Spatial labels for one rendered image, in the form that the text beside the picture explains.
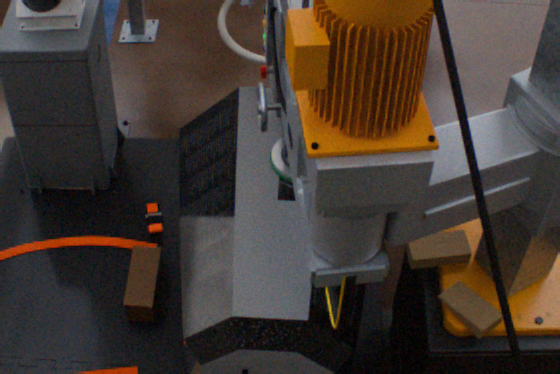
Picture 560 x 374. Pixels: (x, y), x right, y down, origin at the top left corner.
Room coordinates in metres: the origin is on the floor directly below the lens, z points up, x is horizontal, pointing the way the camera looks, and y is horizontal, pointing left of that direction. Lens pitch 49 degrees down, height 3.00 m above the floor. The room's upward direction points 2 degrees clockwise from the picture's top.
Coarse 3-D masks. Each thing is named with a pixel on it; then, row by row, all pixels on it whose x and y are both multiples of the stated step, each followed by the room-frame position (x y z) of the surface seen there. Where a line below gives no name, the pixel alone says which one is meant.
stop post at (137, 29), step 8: (128, 0) 3.69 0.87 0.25; (136, 0) 3.69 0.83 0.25; (128, 8) 3.69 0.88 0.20; (136, 8) 3.69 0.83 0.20; (144, 8) 3.74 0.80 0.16; (136, 16) 3.69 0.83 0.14; (144, 16) 3.72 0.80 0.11; (128, 24) 3.78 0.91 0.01; (136, 24) 3.69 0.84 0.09; (144, 24) 3.70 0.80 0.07; (152, 24) 3.78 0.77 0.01; (128, 32) 3.71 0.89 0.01; (136, 32) 3.69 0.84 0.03; (144, 32) 3.69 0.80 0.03; (152, 32) 3.71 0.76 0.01; (120, 40) 3.64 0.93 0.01; (128, 40) 3.64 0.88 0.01; (136, 40) 3.64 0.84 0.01; (144, 40) 3.64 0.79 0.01; (152, 40) 3.64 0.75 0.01
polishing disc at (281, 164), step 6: (282, 138) 2.10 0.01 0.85; (276, 144) 2.07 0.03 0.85; (282, 144) 2.07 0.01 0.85; (276, 150) 2.04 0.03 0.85; (282, 150) 2.05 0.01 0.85; (276, 156) 2.02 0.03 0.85; (282, 156) 2.02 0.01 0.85; (276, 162) 1.99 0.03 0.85; (282, 162) 1.99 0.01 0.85; (288, 162) 1.99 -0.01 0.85; (276, 168) 1.97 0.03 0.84; (282, 168) 1.96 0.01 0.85; (288, 168) 1.96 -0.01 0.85; (282, 174) 1.95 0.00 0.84; (288, 174) 1.94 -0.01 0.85
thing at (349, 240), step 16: (320, 224) 1.32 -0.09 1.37; (336, 224) 1.29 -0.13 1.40; (352, 224) 1.28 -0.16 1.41; (368, 224) 1.29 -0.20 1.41; (384, 224) 1.34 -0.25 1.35; (320, 240) 1.31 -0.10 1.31; (336, 240) 1.29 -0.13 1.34; (352, 240) 1.28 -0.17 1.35; (368, 240) 1.29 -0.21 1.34; (336, 256) 1.29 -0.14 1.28; (352, 256) 1.28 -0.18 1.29; (368, 256) 1.30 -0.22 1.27
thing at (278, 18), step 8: (280, 8) 1.93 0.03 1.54; (280, 16) 1.92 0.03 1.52; (280, 24) 1.92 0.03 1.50; (280, 32) 1.92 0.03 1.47; (280, 40) 1.92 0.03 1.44; (280, 48) 1.92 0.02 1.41; (280, 56) 1.92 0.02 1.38; (272, 64) 2.02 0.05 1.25; (280, 64) 1.92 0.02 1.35; (280, 72) 1.92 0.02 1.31; (272, 80) 2.02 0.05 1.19; (280, 80) 1.92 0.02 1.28; (272, 88) 2.01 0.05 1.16; (280, 112) 1.92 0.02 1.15
